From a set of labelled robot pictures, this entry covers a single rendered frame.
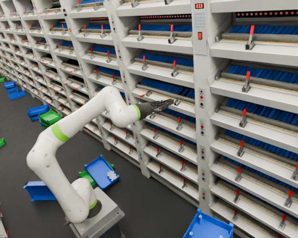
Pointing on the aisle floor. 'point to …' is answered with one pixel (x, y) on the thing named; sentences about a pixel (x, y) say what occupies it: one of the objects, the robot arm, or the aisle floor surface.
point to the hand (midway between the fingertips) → (168, 102)
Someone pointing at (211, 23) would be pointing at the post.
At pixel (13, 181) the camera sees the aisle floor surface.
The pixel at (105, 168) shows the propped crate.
